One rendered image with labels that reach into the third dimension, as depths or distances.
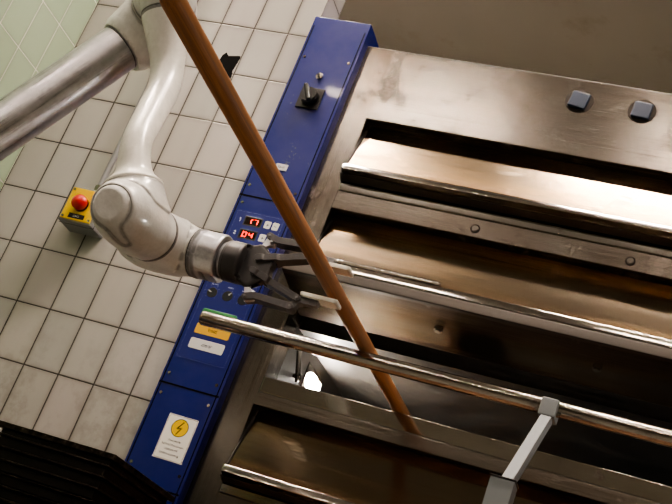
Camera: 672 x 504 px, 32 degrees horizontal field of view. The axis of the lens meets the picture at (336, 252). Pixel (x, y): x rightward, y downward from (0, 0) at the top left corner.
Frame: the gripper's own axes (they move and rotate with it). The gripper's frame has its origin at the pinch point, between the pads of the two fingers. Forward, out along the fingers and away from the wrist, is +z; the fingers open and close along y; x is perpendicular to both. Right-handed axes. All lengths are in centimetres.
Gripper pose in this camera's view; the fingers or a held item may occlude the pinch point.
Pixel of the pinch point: (329, 284)
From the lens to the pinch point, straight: 206.2
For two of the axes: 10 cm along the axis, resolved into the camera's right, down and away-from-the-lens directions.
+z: 9.1, 2.1, -3.5
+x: -2.3, -4.5, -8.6
